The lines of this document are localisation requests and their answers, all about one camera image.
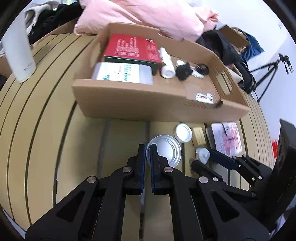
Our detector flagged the round black cap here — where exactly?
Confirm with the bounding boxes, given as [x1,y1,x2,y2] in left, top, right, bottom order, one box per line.
[196,64,209,75]

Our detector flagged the black backpack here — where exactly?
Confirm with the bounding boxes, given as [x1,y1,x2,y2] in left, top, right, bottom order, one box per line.
[231,61,256,93]

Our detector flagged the small black object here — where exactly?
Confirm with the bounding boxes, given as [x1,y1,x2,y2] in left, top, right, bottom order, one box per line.
[175,62,193,81]

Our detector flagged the white packet green print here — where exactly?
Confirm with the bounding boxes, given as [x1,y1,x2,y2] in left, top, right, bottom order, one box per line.
[91,62,154,85]

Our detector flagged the pink patterned wallet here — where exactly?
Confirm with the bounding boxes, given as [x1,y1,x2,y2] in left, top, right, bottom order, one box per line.
[211,122,242,156]

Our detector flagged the open cardboard box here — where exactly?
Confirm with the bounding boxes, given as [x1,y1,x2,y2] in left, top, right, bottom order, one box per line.
[217,24,250,49]

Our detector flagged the black clothes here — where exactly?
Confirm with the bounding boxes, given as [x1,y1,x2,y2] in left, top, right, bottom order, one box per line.
[30,2,81,43]

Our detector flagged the red box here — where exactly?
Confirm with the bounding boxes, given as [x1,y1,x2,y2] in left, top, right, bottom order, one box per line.
[103,34,163,76]

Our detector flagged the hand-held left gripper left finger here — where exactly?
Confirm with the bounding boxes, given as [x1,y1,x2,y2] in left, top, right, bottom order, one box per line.
[25,144,147,241]

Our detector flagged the beige cloth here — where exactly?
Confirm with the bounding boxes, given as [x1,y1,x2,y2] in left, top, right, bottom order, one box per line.
[24,0,60,35]

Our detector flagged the white thermos bottle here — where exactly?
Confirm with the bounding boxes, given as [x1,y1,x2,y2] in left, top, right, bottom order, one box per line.
[1,30,37,83]

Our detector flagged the small tan box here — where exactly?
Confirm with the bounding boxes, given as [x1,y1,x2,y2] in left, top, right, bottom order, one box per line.
[193,126,206,146]

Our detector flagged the shallow cardboard tray box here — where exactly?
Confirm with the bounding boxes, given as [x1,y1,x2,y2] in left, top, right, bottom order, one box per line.
[72,22,250,123]

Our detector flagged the blue bag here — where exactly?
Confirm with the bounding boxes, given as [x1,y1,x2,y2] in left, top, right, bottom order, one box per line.
[240,31,264,61]

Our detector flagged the large silver tin lid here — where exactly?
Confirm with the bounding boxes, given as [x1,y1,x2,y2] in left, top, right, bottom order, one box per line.
[146,135,182,167]

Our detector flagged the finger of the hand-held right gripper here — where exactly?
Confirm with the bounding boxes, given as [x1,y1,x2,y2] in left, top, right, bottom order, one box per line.
[191,160,255,209]
[211,150,273,184]

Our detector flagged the pink pillow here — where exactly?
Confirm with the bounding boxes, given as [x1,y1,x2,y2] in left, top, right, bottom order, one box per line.
[74,0,219,41]

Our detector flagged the black bag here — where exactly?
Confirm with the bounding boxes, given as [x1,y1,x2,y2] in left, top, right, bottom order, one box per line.
[196,30,241,65]

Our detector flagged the black tripod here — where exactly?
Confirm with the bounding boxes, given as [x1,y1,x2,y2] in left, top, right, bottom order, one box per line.
[248,54,290,102]

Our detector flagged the beige cloth bag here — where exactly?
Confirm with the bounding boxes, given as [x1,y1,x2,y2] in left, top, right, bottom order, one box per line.
[228,65,244,88]

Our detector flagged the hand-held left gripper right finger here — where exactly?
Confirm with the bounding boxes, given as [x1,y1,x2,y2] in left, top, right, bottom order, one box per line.
[150,144,270,241]

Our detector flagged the white red sticker label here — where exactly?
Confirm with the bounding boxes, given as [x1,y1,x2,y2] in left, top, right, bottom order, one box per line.
[195,92,215,103]

